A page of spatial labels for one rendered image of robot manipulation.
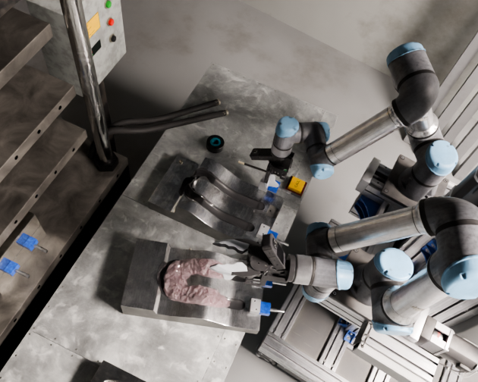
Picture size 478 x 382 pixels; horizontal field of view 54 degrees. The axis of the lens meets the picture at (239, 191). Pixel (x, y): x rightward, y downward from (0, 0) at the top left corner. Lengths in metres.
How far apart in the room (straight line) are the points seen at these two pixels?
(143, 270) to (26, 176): 0.54
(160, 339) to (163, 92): 2.04
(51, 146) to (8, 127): 0.28
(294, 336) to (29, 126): 1.58
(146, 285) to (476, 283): 1.08
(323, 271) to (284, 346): 1.27
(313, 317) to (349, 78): 1.98
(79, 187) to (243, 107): 0.86
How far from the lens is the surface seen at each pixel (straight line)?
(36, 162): 1.87
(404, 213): 1.25
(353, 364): 2.53
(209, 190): 1.88
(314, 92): 3.59
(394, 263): 1.53
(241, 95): 2.36
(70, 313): 1.86
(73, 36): 1.55
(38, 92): 1.74
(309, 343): 2.49
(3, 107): 1.72
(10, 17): 1.62
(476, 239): 1.16
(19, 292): 1.95
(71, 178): 2.11
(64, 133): 1.93
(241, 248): 1.20
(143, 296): 1.73
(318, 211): 3.01
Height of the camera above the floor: 2.56
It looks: 59 degrees down
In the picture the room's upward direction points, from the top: 14 degrees clockwise
